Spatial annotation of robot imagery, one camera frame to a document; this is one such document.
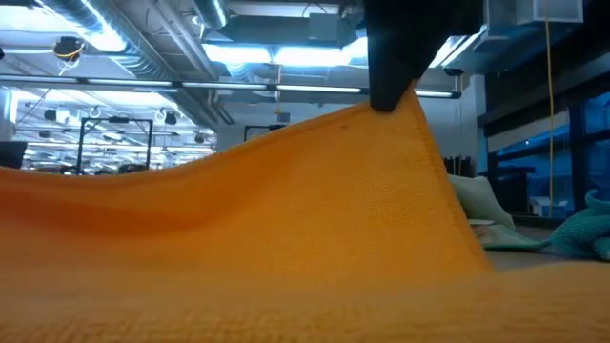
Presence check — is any orange microfiber towel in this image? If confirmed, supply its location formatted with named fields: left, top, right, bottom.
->
left=0, top=90, right=610, bottom=343

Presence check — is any pale green towel teal hem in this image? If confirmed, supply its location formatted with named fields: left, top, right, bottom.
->
left=447, top=173, right=552, bottom=252

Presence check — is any teal microfiber towel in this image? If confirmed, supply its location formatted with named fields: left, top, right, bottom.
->
left=549, top=189, right=610, bottom=262

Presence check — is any black storage rack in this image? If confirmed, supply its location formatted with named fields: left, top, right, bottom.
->
left=442, top=155, right=474, bottom=178

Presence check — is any long ceiling light bar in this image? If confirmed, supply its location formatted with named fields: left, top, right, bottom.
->
left=0, top=75, right=462, bottom=100

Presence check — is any white box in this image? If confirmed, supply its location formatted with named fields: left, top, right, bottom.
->
left=529, top=194, right=569, bottom=218

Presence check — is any black monitor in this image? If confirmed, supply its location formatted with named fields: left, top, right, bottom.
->
left=0, top=140, right=29, bottom=171

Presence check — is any yellow hanging cable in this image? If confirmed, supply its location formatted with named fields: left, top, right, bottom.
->
left=457, top=73, right=465, bottom=177
left=544, top=18, right=557, bottom=218

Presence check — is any black gantry frame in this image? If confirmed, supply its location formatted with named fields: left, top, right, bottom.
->
left=75, top=116, right=154, bottom=175
left=243, top=123, right=290, bottom=143

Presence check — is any round silver ceiling duct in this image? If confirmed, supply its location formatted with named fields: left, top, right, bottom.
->
left=192, top=0, right=231, bottom=30

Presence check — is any black yellow cable reel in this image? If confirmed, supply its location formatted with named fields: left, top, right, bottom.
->
left=51, top=35, right=87, bottom=64

